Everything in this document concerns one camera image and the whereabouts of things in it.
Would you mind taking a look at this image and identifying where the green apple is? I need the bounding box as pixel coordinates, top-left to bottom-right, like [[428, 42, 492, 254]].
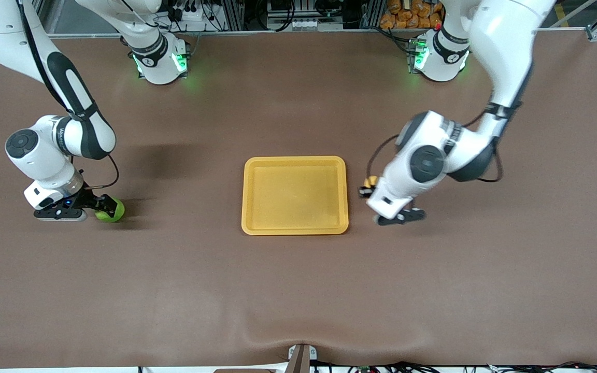
[[95, 196, 125, 224]]

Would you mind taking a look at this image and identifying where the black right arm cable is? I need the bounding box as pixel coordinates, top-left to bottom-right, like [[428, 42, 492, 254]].
[[16, 0, 120, 190]]

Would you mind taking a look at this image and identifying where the brown table mat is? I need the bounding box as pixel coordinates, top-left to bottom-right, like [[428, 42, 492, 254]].
[[0, 31, 597, 369]]

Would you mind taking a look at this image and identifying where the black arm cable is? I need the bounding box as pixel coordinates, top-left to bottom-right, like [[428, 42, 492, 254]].
[[367, 101, 524, 183], [16, 0, 120, 190]]

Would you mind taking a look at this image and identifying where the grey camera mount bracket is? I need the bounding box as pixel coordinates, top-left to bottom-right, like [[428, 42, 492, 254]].
[[287, 343, 318, 373]]

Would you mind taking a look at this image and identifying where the white power strip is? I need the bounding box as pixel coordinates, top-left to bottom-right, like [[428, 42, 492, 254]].
[[172, 0, 215, 24]]

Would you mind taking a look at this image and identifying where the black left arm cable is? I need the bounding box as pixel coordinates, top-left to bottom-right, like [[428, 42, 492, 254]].
[[367, 101, 524, 183]]

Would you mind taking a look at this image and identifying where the black electronics box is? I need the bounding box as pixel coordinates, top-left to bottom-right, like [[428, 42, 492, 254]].
[[266, 0, 325, 19]]

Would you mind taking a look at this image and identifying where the orange packaged goods pile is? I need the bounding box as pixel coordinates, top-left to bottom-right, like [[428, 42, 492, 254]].
[[380, 0, 445, 30]]

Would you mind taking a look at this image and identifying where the yellow plastic tray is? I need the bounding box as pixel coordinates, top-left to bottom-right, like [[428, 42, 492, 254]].
[[241, 156, 349, 236]]

